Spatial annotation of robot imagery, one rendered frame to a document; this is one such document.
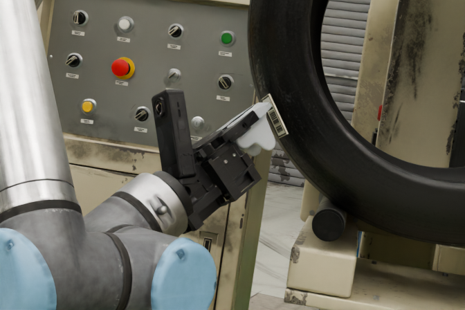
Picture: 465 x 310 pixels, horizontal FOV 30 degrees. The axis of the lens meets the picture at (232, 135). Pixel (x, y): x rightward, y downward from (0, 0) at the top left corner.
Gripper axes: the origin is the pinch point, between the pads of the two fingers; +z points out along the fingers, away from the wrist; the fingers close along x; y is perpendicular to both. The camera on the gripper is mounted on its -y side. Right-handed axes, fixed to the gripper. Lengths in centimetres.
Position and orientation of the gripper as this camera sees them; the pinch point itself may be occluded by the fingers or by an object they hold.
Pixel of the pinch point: (259, 104)
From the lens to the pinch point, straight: 117.6
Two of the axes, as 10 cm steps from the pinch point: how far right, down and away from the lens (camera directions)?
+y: 5.5, 8.2, 1.2
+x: 5.1, -2.2, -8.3
